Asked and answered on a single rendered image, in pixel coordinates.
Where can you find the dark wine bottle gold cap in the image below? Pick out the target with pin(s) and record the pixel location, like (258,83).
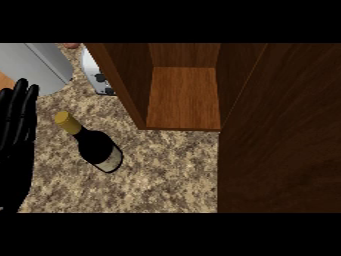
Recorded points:
(97,146)

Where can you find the dark brown cabinet door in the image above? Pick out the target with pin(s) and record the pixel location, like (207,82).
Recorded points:
(292,133)

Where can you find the brown wooden cabinet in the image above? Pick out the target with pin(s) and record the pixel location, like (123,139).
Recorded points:
(182,96)

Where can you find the small reddish brown object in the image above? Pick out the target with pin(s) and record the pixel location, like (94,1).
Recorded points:
(72,45)

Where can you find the grey metal appliance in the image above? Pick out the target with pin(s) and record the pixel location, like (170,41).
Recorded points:
(30,65)

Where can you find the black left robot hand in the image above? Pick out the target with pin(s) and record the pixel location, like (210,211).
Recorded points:
(5,143)

